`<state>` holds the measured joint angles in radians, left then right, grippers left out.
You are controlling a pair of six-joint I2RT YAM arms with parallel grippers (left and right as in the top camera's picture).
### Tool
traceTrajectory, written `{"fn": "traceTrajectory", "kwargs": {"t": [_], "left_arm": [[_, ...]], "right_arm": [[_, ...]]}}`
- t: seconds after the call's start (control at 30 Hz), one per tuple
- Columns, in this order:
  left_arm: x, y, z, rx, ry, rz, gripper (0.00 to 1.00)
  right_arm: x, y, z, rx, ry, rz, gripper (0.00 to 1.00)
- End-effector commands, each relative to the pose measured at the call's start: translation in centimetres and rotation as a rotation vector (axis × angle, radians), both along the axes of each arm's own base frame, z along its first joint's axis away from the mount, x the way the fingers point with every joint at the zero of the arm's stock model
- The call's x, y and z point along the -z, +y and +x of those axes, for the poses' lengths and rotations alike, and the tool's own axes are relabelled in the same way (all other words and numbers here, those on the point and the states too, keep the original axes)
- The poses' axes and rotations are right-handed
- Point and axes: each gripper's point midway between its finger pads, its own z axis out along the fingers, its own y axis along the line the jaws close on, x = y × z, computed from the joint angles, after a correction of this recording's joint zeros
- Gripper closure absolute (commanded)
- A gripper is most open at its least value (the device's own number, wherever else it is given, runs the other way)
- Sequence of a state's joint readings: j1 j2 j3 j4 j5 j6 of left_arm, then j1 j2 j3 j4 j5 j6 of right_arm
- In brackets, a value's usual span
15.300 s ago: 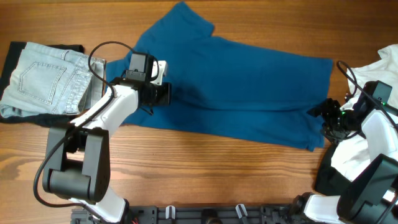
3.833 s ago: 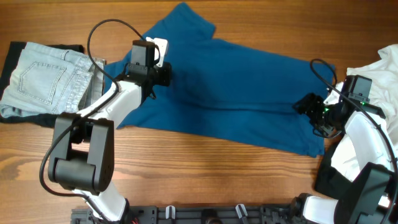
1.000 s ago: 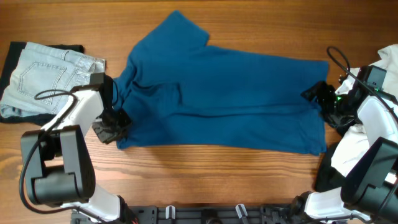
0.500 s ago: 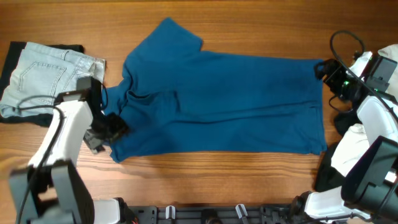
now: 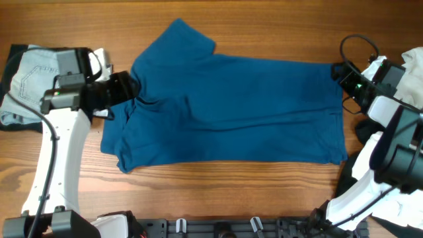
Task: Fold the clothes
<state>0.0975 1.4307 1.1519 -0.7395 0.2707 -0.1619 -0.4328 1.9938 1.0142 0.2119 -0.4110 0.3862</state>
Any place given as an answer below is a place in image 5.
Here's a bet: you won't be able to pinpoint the blue t-shirt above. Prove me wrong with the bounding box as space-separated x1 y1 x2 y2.
100 19 347 173

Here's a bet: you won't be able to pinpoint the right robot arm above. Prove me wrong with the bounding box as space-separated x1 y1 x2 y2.
305 58 422 237

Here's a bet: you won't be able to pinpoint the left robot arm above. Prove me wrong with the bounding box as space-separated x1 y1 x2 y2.
3 48 147 237

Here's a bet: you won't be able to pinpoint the light blue denim jeans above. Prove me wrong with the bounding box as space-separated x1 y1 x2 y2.
1 44 59 126

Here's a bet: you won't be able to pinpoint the black folded garment left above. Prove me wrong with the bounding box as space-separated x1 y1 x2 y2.
0 43 93 133

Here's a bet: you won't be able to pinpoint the white garment pile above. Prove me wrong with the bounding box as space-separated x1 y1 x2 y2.
351 46 423 229

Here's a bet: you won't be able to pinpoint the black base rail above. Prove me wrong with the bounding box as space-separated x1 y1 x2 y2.
98 211 369 238

